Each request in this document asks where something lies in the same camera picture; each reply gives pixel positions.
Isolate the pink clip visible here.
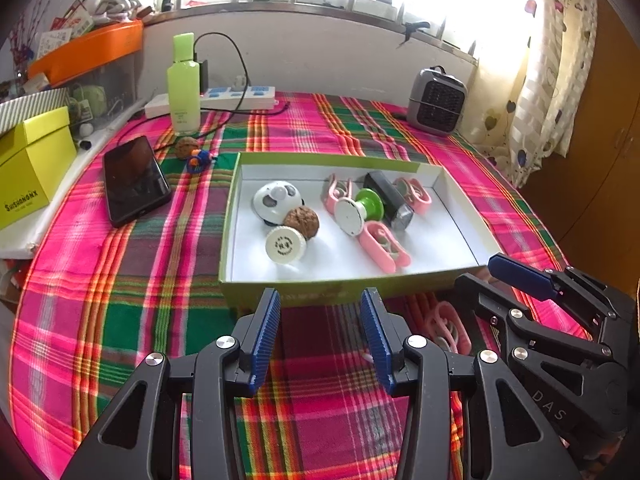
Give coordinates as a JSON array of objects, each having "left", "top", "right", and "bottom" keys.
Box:
[
  {"left": 424, "top": 301, "right": 472, "bottom": 356},
  {"left": 322, "top": 174, "right": 354, "bottom": 216},
  {"left": 394, "top": 177, "right": 432, "bottom": 216},
  {"left": 357, "top": 220, "right": 411, "bottom": 274}
]

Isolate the wooden cabinet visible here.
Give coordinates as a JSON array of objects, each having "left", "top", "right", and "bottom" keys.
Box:
[{"left": 522, "top": 0, "right": 639, "bottom": 295}]

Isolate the plaid pink green tablecloth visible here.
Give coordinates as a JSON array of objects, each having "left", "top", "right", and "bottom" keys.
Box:
[{"left": 8, "top": 93, "right": 565, "bottom": 479}]

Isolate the black bike light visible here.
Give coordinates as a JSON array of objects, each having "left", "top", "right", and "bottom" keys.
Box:
[{"left": 363, "top": 170, "right": 414, "bottom": 231}]

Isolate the white green spool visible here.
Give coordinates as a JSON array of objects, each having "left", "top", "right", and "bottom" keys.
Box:
[{"left": 334, "top": 188, "right": 384, "bottom": 236}]

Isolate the grey small heater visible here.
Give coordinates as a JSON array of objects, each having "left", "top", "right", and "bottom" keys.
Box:
[{"left": 407, "top": 65, "right": 468, "bottom": 136}]

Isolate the green white cardboard box tray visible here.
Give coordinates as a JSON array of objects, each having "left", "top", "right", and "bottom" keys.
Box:
[{"left": 219, "top": 153, "right": 501, "bottom": 309}]

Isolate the brown walnut in box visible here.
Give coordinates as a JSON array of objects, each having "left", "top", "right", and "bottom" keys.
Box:
[{"left": 283, "top": 206, "right": 320, "bottom": 240}]

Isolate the floral white curtain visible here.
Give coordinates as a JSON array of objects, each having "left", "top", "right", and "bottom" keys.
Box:
[{"left": 459, "top": 0, "right": 598, "bottom": 188}]

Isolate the black smartphone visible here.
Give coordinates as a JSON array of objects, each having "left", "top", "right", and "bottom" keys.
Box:
[{"left": 102, "top": 136, "right": 172, "bottom": 228}]

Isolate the white panda toy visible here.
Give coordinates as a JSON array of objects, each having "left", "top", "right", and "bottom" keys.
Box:
[{"left": 252, "top": 181, "right": 304, "bottom": 226}]

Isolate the blue orange small toy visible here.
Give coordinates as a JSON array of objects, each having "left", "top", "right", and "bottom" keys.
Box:
[{"left": 186, "top": 150, "right": 216, "bottom": 174}]

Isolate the yellow cardboard box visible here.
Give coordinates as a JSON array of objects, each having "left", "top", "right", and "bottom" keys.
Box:
[{"left": 0, "top": 106, "right": 77, "bottom": 228}]

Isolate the brown walnut on cloth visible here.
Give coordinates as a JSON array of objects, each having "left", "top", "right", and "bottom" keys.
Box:
[{"left": 174, "top": 136, "right": 201, "bottom": 160}]

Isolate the striped grey white box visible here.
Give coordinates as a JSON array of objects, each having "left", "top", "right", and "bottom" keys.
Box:
[{"left": 0, "top": 88, "right": 70, "bottom": 136}]

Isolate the white power strip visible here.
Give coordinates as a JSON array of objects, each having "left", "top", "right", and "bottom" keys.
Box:
[{"left": 144, "top": 86, "right": 279, "bottom": 118}]

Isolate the orange-lidded clear container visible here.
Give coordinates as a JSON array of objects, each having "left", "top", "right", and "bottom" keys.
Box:
[{"left": 27, "top": 20, "right": 143, "bottom": 133}]

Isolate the green lotion bottle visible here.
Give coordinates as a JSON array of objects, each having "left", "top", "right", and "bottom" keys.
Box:
[{"left": 167, "top": 32, "right": 201, "bottom": 136}]

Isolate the red twig decoration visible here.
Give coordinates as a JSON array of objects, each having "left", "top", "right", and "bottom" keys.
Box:
[{"left": 9, "top": 11, "right": 38, "bottom": 80}]

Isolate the black window handle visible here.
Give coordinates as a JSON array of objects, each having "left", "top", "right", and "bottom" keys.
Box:
[{"left": 398, "top": 21, "right": 431, "bottom": 48}]

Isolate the black charger with cable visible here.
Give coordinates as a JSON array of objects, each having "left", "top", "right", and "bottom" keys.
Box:
[{"left": 129, "top": 30, "right": 292, "bottom": 154}]

